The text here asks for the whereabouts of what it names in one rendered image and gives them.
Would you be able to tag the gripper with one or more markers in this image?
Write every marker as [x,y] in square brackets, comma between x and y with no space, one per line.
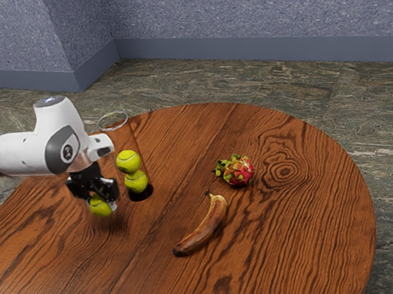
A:
[84,182]

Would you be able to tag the yellow-green tennis ball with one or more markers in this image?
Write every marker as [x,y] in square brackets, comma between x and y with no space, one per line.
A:
[128,161]
[100,206]
[136,181]

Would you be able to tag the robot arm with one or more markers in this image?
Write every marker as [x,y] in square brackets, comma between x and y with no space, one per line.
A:
[23,152]

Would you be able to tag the clear plastic ball tube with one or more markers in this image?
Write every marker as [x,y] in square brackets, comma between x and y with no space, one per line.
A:
[124,145]

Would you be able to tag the brown-spotted yellow banana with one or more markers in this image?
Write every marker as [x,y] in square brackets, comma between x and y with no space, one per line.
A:
[204,225]

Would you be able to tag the red dragon fruit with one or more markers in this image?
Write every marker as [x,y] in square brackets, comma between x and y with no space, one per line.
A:
[236,170]

